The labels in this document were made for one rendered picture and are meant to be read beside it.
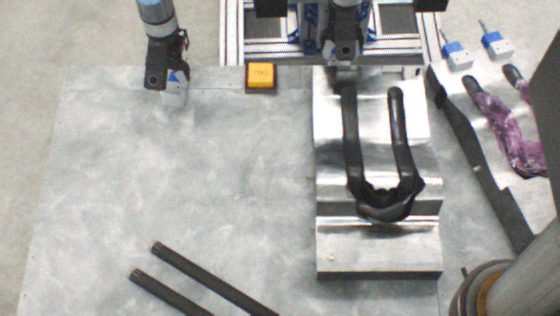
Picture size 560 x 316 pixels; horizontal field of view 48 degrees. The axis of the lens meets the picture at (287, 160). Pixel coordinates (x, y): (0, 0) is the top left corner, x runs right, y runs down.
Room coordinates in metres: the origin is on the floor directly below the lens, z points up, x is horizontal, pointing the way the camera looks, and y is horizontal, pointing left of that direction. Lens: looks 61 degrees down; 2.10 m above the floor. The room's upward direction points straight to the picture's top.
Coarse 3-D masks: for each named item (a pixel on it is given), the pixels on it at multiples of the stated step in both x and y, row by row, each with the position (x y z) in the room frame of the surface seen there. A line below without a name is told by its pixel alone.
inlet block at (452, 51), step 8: (440, 32) 1.05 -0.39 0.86; (448, 40) 1.03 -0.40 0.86; (448, 48) 0.99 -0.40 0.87; (456, 48) 0.99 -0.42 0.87; (448, 56) 0.97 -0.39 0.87; (456, 56) 0.96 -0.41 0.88; (464, 56) 0.96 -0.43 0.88; (456, 64) 0.94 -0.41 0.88; (464, 64) 0.94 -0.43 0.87; (472, 64) 0.95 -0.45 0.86
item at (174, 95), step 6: (186, 60) 0.99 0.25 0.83; (174, 78) 0.92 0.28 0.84; (168, 84) 0.90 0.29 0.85; (174, 84) 0.90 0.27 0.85; (180, 84) 0.90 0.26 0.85; (168, 90) 0.88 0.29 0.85; (174, 90) 0.88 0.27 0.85; (180, 90) 0.88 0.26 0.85; (162, 96) 0.87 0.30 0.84; (168, 96) 0.87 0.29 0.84; (174, 96) 0.87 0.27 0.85; (180, 96) 0.87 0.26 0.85; (186, 96) 0.90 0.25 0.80; (168, 102) 0.87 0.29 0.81; (174, 102) 0.87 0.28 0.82; (180, 102) 0.87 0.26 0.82
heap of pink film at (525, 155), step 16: (480, 96) 0.84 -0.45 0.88; (496, 96) 0.83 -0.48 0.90; (528, 96) 0.82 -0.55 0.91; (496, 112) 0.77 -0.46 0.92; (512, 112) 0.78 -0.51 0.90; (496, 128) 0.74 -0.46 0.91; (512, 128) 0.74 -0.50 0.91; (512, 144) 0.70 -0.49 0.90; (528, 144) 0.71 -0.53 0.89; (512, 160) 0.67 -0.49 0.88; (528, 160) 0.66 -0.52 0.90
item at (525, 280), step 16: (544, 240) 0.16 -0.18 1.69; (528, 256) 0.16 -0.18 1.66; (544, 256) 0.15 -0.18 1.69; (512, 272) 0.16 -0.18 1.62; (528, 272) 0.15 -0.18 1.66; (544, 272) 0.14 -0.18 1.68; (496, 288) 0.16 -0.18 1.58; (512, 288) 0.15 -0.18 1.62; (528, 288) 0.14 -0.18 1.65; (544, 288) 0.14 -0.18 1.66; (496, 304) 0.15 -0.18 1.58; (512, 304) 0.14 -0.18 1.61; (528, 304) 0.14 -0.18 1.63; (544, 304) 0.13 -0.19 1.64
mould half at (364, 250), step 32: (320, 96) 0.84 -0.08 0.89; (384, 96) 0.84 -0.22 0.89; (416, 96) 0.84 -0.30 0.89; (320, 128) 0.75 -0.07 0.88; (384, 128) 0.75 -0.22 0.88; (416, 128) 0.75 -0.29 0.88; (320, 160) 0.66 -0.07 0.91; (384, 160) 0.66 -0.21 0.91; (416, 160) 0.65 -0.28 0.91; (320, 192) 0.57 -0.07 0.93; (320, 224) 0.53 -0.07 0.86; (352, 224) 0.53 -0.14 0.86; (384, 224) 0.53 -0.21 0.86; (416, 224) 0.53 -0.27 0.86; (320, 256) 0.46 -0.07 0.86; (352, 256) 0.46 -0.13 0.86; (384, 256) 0.46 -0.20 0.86; (416, 256) 0.46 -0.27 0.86
